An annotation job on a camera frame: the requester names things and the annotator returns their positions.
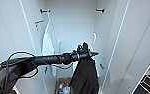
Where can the white hanger with black shirt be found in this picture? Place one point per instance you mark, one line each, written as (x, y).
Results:
(94, 36)

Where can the black t-shirt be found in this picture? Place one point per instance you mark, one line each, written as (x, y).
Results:
(86, 76)

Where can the white wardrobe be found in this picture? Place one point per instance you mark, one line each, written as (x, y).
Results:
(74, 26)

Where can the white t-shirt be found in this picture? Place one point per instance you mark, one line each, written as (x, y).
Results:
(49, 43)

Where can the brown storage basket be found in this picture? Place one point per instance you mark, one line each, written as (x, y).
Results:
(57, 81)

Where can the white blue bottle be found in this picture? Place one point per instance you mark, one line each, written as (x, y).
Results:
(66, 90)

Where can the small colourful toy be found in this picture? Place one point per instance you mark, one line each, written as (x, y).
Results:
(60, 88)

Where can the orange white warning label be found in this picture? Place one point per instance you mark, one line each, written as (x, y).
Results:
(39, 21)

